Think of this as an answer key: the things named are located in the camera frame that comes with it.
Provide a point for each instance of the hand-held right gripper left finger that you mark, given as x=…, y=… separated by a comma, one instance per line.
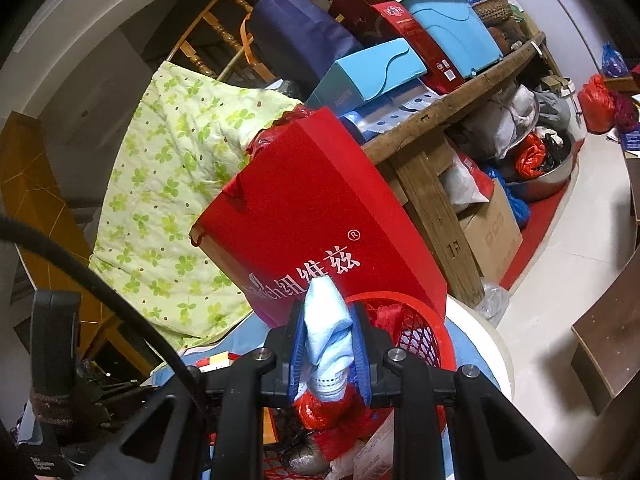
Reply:
x=299, y=340

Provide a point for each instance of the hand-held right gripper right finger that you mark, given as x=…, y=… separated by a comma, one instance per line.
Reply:
x=361, y=355

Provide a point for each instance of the light blue face mask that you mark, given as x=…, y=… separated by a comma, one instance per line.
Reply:
x=325, y=330

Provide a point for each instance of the red ribbon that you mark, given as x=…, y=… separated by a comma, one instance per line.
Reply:
x=395, y=315

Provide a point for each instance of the red mesh plastic basket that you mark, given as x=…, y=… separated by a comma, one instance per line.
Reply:
x=425, y=330

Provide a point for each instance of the black plastic bag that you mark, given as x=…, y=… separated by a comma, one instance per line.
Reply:
x=305, y=457

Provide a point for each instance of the long white box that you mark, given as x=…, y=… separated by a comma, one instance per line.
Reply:
x=215, y=360

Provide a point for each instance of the red paper bag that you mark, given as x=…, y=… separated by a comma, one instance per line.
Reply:
x=310, y=200

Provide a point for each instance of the rough wooden table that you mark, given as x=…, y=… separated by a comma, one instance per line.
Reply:
x=430, y=200

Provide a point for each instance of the cardboard box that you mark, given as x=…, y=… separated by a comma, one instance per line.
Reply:
x=492, y=240

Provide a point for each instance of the green floral quilt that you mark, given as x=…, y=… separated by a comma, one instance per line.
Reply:
x=165, y=185

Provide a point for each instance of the white plastic bag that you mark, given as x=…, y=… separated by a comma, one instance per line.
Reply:
x=465, y=185

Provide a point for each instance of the tied red plastic bag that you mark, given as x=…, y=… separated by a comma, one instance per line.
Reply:
x=265, y=140

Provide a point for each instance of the red floor mat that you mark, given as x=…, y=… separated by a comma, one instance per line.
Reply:
x=535, y=230

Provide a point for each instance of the blue dotted sheet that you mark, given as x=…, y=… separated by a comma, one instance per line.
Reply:
x=395, y=110

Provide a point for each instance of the dark wooden bench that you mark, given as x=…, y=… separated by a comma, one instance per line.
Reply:
x=610, y=340

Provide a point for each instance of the metal basin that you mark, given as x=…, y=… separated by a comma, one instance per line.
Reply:
x=547, y=182

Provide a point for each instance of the flat light blue box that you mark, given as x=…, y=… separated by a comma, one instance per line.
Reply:
x=380, y=70

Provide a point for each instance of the dark red box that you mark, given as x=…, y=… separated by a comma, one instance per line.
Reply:
x=425, y=45

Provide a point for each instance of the light blue storage bin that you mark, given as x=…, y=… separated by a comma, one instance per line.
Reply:
x=450, y=30

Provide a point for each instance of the small blue box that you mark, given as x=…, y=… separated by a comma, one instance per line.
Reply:
x=631, y=141

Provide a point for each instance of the large red plastic bag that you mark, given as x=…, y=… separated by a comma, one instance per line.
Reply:
x=597, y=102

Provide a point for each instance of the maroon plastic bag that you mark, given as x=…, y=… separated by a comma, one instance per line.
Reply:
x=626, y=110

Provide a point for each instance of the woven basket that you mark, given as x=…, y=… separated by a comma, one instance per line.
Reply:
x=492, y=9

